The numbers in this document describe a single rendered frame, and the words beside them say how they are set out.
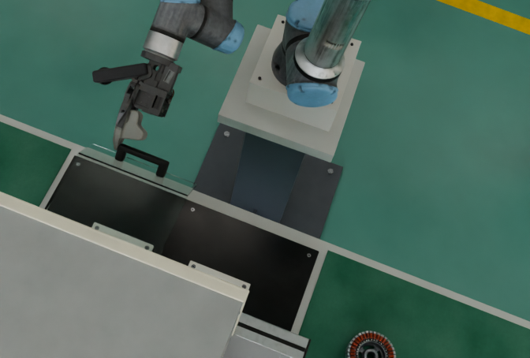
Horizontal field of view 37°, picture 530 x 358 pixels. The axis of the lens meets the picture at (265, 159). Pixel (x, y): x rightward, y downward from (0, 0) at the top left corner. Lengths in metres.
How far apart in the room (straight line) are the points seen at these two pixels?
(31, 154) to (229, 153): 1.01
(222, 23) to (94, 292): 0.68
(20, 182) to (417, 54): 1.82
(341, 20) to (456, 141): 1.55
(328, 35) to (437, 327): 0.75
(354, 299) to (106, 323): 0.81
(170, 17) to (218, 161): 1.26
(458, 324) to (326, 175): 1.06
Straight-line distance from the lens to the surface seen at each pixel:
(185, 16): 1.64
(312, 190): 2.83
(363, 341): 1.85
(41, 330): 1.26
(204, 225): 1.90
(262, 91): 2.03
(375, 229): 2.84
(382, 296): 1.94
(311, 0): 1.90
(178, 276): 1.27
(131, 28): 3.14
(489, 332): 2.00
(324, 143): 2.07
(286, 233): 1.94
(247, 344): 1.46
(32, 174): 2.00
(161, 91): 1.62
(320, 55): 1.72
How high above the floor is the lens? 2.52
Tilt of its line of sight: 62 degrees down
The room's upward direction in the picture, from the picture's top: 16 degrees clockwise
